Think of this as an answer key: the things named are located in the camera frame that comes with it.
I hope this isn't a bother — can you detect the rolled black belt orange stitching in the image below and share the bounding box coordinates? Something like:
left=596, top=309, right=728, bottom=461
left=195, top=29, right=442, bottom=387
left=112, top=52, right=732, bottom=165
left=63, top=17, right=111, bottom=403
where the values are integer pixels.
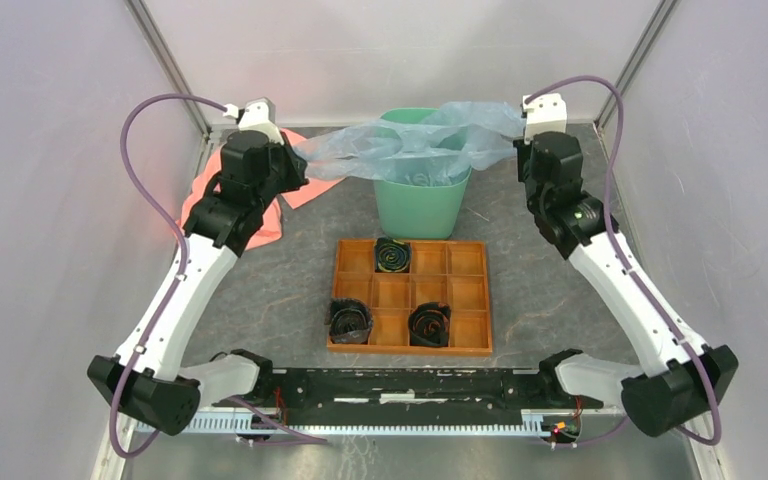
left=407, top=302, right=452, bottom=348

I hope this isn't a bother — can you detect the white slotted cable duct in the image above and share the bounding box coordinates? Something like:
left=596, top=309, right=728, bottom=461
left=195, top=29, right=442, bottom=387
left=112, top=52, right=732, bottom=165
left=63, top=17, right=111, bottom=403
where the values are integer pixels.
left=181, top=408, right=568, bottom=439

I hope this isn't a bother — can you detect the pink cloth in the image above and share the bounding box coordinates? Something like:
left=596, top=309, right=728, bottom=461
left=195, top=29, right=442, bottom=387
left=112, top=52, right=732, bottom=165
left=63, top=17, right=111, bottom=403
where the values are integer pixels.
left=176, top=147, right=341, bottom=251

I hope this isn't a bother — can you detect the rolled black belt yellow stitching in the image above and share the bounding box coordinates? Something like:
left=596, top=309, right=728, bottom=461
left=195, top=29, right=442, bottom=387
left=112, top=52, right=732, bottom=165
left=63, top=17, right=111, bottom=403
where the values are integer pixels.
left=374, top=237, right=412, bottom=273

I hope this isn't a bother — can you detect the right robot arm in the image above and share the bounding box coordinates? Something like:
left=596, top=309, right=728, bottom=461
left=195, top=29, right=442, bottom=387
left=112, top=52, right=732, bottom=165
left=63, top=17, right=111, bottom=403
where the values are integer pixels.
left=513, top=132, right=738, bottom=437

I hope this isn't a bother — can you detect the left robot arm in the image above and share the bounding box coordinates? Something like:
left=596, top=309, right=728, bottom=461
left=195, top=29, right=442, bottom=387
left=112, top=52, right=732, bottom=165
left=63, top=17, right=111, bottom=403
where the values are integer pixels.
left=87, top=131, right=307, bottom=435

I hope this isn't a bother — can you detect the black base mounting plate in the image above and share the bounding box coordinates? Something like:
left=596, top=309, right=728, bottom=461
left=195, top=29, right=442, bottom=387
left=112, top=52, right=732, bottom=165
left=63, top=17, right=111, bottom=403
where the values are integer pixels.
left=243, top=368, right=602, bottom=427

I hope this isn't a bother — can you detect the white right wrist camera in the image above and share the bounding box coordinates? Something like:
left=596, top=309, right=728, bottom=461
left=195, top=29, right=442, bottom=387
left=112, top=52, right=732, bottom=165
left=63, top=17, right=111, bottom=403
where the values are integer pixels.
left=521, top=93, right=568, bottom=143

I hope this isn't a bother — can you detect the green plastic trash bin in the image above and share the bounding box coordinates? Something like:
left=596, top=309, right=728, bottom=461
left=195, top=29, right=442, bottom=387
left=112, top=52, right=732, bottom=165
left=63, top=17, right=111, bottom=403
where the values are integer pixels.
left=373, top=107, right=473, bottom=241

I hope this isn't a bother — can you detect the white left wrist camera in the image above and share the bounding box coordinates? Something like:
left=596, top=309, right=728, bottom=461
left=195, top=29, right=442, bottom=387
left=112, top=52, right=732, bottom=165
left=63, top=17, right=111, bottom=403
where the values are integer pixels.
left=223, top=97, right=285, bottom=145

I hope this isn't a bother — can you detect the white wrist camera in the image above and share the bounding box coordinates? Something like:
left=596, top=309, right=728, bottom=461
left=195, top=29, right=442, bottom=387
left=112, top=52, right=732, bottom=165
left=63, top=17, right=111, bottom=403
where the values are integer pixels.
left=521, top=93, right=568, bottom=143
left=223, top=97, right=285, bottom=145

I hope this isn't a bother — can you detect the rolled black belt left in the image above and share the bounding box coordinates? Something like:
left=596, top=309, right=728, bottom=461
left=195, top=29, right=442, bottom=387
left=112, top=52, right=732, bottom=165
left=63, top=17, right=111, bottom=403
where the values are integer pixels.
left=326, top=297, right=374, bottom=345

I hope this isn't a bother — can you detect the translucent blue plastic trash bag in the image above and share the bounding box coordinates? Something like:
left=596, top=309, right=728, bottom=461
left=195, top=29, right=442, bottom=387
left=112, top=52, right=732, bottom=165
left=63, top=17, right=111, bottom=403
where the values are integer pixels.
left=294, top=101, right=525, bottom=186

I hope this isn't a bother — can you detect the orange compartment tray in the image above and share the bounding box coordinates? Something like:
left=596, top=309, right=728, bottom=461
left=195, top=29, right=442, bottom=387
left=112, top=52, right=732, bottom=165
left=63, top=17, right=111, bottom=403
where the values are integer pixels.
left=326, top=239, right=493, bottom=357

